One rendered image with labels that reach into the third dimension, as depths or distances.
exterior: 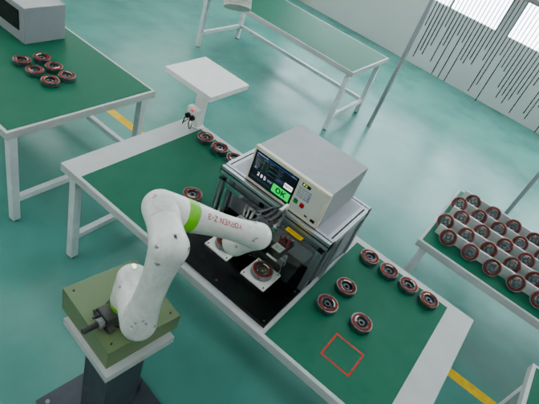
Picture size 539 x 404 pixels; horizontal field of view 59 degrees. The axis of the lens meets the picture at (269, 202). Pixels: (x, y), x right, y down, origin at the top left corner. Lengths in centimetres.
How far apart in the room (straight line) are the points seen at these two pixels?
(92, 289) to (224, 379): 116
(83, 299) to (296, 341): 94
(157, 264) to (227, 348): 165
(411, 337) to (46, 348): 193
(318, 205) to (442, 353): 100
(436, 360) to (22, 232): 260
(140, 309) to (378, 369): 120
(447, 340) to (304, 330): 80
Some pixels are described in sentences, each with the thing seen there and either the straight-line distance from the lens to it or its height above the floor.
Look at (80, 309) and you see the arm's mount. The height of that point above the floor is 87.
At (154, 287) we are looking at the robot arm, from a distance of 156.
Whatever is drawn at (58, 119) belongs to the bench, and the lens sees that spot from 318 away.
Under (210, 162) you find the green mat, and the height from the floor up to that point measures 75.
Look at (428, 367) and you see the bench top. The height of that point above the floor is 75.
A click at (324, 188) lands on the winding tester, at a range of 216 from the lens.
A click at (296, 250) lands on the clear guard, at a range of 218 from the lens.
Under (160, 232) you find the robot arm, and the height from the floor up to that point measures 149.
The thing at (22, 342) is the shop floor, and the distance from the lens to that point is 299.
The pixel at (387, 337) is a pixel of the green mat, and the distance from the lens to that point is 252.
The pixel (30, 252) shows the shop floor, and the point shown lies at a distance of 338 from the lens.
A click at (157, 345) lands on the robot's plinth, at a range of 210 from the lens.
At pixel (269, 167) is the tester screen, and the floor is 125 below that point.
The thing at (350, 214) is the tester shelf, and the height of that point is 111.
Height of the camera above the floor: 253
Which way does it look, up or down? 38 degrees down
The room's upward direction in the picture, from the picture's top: 22 degrees clockwise
